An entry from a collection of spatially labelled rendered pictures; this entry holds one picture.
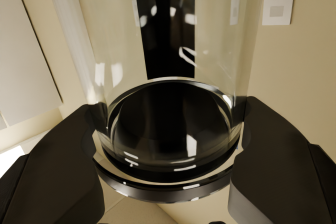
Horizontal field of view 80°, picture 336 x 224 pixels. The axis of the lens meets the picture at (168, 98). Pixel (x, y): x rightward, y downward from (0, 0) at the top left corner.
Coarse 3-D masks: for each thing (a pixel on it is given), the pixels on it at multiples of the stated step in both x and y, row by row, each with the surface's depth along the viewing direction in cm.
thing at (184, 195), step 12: (96, 168) 11; (108, 180) 10; (216, 180) 9; (228, 180) 10; (132, 192) 10; (144, 192) 9; (156, 192) 9; (168, 192) 9; (180, 192) 9; (192, 192) 9; (204, 192) 9
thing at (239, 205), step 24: (264, 120) 9; (264, 144) 8; (288, 144) 8; (240, 168) 7; (264, 168) 7; (288, 168) 7; (312, 168) 7; (240, 192) 6; (264, 192) 6; (288, 192) 6; (312, 192) 6; (240, 216) 7; (264, 216) 6; (288, 216) 5; (312, 216) 5
